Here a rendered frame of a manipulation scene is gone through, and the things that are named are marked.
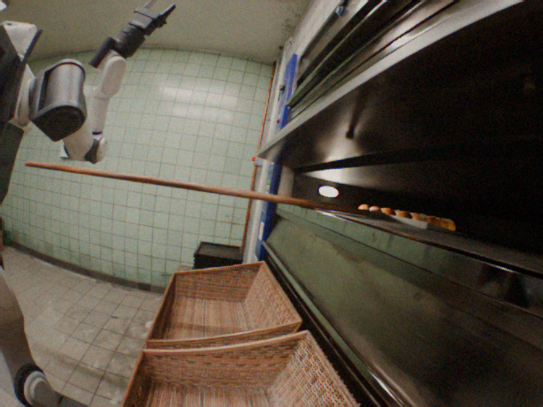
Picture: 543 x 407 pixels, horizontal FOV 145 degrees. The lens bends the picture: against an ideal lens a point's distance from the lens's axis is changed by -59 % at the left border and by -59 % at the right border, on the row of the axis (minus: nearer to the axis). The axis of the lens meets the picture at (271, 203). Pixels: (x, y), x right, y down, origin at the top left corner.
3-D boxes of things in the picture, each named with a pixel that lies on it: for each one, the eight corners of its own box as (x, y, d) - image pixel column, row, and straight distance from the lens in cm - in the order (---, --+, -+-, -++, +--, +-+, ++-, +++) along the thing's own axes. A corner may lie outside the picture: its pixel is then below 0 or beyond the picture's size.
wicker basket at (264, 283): (258, 303, 127) (265, 259, 115) (288, 378, 86) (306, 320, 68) (172, 295, 124) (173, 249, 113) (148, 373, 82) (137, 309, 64)
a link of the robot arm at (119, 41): (141, 52, 73) (119, 83, 72) (125, 48, 82) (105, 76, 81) (119, 31, 67) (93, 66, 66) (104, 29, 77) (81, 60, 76)
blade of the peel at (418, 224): (426, 229, 88) (427, 222, 88) (351, 211, 128) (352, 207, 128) (463, 234, 119) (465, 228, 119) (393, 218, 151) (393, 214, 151)
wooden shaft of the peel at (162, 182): (23, 165, 133) (24, 160, 133) (27, 166, 135) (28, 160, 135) (370, 216, 100) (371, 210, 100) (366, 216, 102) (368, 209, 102)
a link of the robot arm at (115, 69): (130, 59, 70) (116, 102, 72) (117, 54, 77) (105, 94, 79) (112, 55, 67) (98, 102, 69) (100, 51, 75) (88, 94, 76)
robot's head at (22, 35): (15, 53, 62) (34, 19, 65) (-15, 51, 67) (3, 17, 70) (23, 65, 67) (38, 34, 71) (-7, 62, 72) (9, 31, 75)
